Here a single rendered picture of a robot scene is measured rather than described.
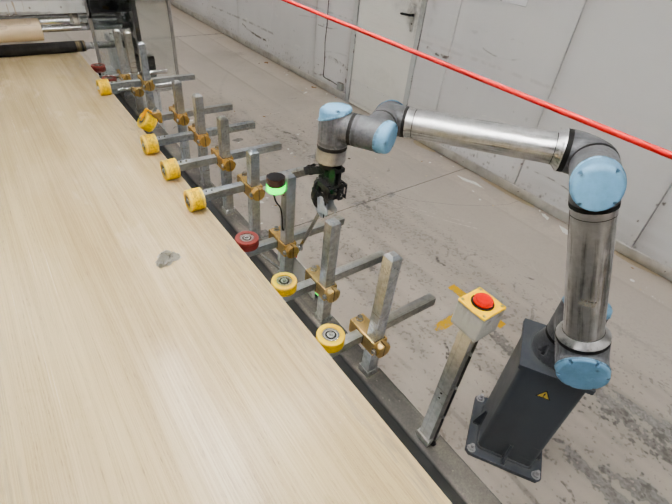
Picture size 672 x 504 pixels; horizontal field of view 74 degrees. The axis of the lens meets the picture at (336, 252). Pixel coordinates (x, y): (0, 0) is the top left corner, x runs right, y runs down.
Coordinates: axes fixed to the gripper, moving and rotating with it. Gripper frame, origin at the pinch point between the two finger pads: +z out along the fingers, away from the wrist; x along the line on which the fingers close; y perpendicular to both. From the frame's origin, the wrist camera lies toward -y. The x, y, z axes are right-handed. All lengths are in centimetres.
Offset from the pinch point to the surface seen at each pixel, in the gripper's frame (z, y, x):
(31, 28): -6, -239, -48
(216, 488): 12, 58, -63
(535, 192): 90, -53, 256
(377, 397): 32, 50, -12
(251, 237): 11.1, -12.3, -19.8
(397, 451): 12, 72, -28
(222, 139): -4, -57, -9
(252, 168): -3.2, -32.0, -8.9
